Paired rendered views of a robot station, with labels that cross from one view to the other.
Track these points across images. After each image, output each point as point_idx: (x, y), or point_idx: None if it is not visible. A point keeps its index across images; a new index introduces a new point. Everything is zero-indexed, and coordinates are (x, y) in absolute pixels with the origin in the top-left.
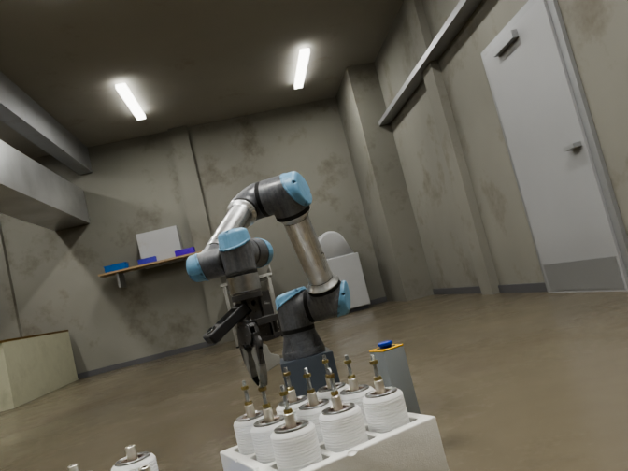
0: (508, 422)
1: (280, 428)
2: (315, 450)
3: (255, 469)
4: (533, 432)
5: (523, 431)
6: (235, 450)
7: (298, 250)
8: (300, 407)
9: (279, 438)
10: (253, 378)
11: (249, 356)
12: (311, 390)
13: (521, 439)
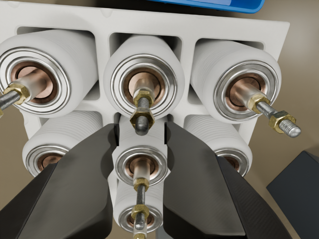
0: (148, 238)
1: (43, 66)
2: None
3: (109, 11)
4: (118, 233)
5: (126, 233)
6: (262, 47)
7: None
8: (146, 149)
9: (5, 41)
10: (164, 127)
11: (163, 188)
12: (134, 186)
13: (115, 225)
